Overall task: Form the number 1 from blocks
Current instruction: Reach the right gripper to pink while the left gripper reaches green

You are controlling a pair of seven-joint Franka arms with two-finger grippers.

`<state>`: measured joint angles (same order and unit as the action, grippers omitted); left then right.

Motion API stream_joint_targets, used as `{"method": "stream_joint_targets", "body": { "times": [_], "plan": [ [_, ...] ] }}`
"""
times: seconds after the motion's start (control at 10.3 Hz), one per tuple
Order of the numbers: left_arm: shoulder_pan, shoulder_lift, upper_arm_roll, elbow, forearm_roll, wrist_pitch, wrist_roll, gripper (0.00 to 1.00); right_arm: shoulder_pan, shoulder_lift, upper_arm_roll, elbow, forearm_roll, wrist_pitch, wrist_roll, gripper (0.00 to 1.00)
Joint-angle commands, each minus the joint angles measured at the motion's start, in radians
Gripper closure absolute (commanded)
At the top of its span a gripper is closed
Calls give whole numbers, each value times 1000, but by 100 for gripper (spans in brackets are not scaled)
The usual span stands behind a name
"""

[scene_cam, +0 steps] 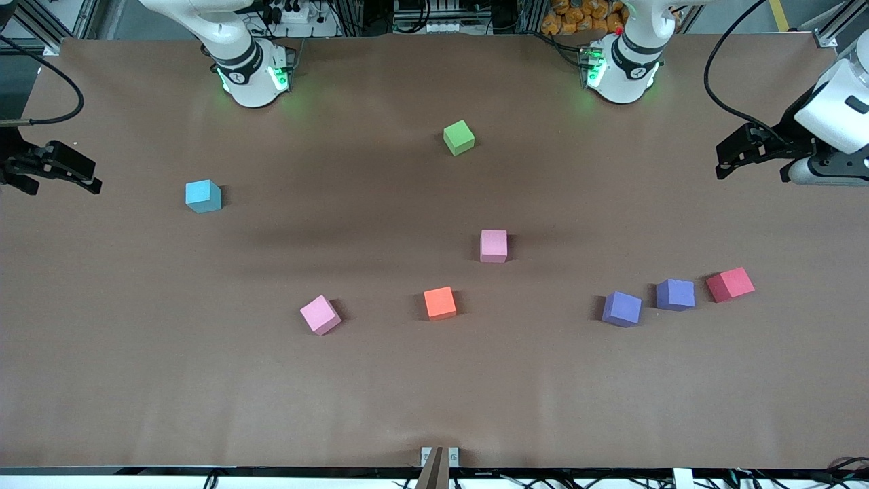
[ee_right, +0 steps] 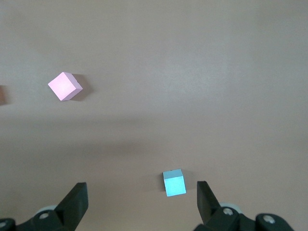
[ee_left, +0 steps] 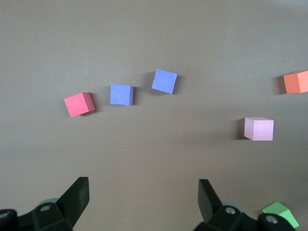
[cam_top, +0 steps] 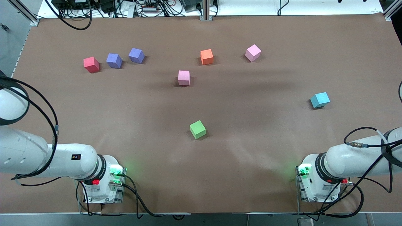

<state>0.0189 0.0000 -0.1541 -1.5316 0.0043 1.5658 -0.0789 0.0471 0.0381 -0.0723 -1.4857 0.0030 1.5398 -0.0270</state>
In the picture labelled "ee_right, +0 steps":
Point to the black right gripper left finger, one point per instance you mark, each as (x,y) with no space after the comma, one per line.
(74,202)

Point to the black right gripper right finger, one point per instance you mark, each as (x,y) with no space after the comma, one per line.
(207,204)

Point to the light blue foam block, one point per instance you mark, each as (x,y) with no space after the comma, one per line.
(174,185)

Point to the pink foam block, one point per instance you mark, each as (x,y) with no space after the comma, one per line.
(63,86)

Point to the brown table cover sheet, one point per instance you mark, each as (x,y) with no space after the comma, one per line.
(168,96)

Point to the orange foam block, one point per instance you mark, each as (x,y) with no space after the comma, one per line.
(2,95)

